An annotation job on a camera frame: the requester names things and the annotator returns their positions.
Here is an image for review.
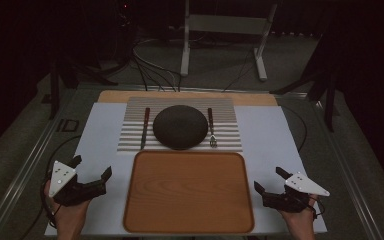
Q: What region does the dark round plate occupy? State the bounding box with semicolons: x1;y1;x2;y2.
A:
152;104;210;151

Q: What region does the striped placemat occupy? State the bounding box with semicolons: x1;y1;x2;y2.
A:
117;96;244;153

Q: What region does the wooden tray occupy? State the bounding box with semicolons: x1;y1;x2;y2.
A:
123;150;256;235

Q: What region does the red-handled fork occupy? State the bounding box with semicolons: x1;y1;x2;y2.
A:
207;107;219;149

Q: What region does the bundle of floor cables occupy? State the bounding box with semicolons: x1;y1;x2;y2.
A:
131;38;183;93

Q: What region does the white metal stand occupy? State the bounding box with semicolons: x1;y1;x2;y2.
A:
179;0;279;82

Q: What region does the person's left hand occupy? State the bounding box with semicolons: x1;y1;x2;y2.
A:
43;180;92;231

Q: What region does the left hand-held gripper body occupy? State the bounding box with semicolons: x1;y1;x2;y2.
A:
48;160;108;208

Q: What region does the black tripod stand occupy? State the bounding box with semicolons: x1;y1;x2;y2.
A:
269;43;338;132
48;49;119;120

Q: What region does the white board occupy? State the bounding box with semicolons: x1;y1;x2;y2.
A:
44;101;328;238

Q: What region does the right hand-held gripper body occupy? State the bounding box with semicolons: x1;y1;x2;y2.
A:
261;171;331;214

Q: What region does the person's right hand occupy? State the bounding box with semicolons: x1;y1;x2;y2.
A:
279;195;319;231

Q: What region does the red-handled knife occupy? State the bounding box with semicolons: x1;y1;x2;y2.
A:
140;106;151;151

